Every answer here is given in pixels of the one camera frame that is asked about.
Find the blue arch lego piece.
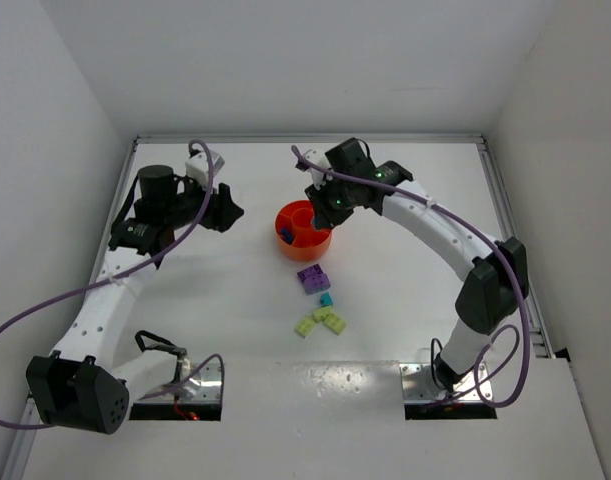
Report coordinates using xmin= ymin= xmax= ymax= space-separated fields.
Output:
xmin=279 ymin=228 xmax=294 ymax=245

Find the teal lego block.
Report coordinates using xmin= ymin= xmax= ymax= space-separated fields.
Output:
xmin=320 ymin=293 xmax=333 ymax=306

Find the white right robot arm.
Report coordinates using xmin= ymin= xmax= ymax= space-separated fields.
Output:
xmin=292 ymin=138 xmax=530 ymax=404

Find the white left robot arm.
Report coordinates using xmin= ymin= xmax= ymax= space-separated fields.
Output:
xmin=26 ymin=165 xmax=244 ymax=434

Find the orange round divided container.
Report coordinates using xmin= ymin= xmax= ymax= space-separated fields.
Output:
xmin=274 ymin=200 xmax=332 ymax=263

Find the purple lego block stack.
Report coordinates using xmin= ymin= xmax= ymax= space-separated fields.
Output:
xmin=297 ymin=264 xmax=331 ymax=295

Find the yellow-green lego middle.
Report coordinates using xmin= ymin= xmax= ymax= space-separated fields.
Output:
xmin=313 ymin=306 xmax=334 ymax=323

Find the yellow-green lego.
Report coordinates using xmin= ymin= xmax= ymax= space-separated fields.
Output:
xmin=294 ymin=317 xmax=317 ymax=338
xmin=323 ymin=315 xmax=346 ymax=335
xmin=313 ymin=306 xmax=334 ymax=323

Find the yellow-green lego right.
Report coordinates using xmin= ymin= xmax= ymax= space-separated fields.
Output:
xmin=323 ymin=315 xmax=346 ymax=335

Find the yellow-green lego left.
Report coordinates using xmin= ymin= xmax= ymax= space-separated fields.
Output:
xmin=294 ymin=317 xmax=317 ymax=338

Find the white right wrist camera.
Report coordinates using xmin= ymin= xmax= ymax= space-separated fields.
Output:
xmin=293 ymin=147 xmax=331 ymax=190

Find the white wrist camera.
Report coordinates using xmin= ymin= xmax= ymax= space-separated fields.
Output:
xmin=293 ymin=147 xmax=331 ymax=190
xmin=185 ymin=150 xmax=225 ymax=188

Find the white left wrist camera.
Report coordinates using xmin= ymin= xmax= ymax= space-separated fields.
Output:
xmin=185 ymin=150 xmax=225 ymax=188

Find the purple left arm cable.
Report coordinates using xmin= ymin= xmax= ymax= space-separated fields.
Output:
xmin=0 ymin=138 xmax=226 ymax=430

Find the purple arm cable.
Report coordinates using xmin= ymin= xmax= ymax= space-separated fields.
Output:
xmin=0 ymin=138 xmax=226 ymax=430
xmin=290 ymin=144 xmax=531 ymax=407

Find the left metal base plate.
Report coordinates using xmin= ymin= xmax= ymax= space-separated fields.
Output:
xmin=129 ymin=361 xmax=222 ymax=404

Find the metal base plate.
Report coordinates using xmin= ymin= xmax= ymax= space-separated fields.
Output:
xmin=399 ymin=363 xmax=493 ymax=406
xmin=129 ymin=361 xmax=222 ymax=404

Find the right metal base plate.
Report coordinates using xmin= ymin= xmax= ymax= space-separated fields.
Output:
xmin=399 ymin=363 xmax=493 ymax=406

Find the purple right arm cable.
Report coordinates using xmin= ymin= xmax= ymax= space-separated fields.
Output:
xmin=290 ymin=144 xmax=531 ymax=407

